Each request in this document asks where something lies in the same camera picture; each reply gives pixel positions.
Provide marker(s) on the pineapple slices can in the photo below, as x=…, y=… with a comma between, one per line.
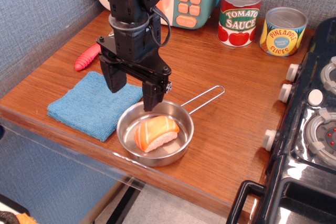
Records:
x=283, y=31

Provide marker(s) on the black toy stove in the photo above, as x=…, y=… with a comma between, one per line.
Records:
x=300, y=175

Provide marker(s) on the orange plush object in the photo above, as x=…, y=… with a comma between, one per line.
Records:
x=11, y=218

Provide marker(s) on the tomato sauce can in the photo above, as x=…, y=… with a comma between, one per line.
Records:
x=237, y=21

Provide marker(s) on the toy salmon sushi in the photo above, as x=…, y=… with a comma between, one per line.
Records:
x=155, y=132

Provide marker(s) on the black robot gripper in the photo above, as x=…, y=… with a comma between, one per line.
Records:
x=134, y=49

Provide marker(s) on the small steel frying pan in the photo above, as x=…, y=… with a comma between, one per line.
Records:
x=170, y=152

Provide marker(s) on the pink handled toy utensil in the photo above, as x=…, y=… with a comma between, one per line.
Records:
x=87, y=57

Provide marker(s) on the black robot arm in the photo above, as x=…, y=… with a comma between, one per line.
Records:
x=134, y=49

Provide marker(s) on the blue cloth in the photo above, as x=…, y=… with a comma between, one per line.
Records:
x=90, y=107

